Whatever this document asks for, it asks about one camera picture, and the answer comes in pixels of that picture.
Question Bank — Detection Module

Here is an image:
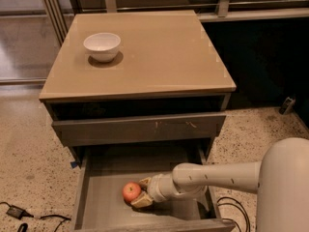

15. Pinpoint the black power adapter with cable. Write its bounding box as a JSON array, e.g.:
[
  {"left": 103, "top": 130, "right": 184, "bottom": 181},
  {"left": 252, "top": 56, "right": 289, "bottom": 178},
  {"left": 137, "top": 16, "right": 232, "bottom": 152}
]
[{"left": 0, "top": 201, "right": 71, "bottom": 232}]

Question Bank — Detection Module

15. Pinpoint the small dark floor device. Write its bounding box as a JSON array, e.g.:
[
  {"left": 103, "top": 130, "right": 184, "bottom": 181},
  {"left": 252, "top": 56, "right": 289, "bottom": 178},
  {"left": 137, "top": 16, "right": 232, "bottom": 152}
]
[{"left": 279, "top": 97, "right": 295, "bottom": 115}]

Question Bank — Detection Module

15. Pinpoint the white ceramic bowl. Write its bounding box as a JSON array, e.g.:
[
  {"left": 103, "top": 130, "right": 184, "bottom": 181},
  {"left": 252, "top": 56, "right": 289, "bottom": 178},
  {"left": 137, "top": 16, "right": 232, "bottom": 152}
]
[{"left": 83, "top": 33, "right": 121, "bottom": 63}]

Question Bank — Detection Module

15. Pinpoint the grey top drawer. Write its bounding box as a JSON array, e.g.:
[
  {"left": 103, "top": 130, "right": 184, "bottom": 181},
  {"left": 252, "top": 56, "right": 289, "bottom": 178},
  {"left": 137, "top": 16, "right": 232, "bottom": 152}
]
[{"left": 52, "top": 113, "right": 225, "bottom": 147}]

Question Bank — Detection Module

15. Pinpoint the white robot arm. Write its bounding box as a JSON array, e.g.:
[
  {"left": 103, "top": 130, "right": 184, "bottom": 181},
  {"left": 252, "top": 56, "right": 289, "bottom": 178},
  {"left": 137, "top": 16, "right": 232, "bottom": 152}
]
[{"left": 131, "top": 137, "right": 309, "bottom": 232}]

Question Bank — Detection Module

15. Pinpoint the open grey middle drawer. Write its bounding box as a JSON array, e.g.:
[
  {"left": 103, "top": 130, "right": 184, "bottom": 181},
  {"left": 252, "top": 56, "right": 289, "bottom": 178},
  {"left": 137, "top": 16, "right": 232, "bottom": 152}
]
[{"left": 71, "top": 145, "right": 235, "bottom": 232}]

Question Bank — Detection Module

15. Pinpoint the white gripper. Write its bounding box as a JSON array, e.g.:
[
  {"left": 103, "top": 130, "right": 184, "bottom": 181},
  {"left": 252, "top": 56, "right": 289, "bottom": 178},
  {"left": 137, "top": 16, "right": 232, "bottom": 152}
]
[{"left": 130, "top": 174, "right": 180, "bottom": 209}]

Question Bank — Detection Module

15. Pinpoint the red apple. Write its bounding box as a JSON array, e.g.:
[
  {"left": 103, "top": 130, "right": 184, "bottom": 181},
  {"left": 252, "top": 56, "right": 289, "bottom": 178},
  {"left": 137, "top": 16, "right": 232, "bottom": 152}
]
[{"left": 122, "top": 182, "right": 142, "bottom": 203}]

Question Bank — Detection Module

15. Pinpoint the grey cabinet with tan top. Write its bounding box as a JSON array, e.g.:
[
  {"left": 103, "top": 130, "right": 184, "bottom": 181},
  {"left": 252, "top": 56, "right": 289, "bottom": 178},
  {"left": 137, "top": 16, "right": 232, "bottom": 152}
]
[{"left": 40, "top": 11, "right": 236, "bottom": 162}]

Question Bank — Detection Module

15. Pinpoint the black looped cable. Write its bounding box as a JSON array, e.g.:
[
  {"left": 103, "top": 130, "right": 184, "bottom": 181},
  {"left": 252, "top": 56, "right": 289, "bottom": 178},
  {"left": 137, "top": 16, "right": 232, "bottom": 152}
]
[{"left": 216, "top": 196, "right": 252, "bottom": 232}]

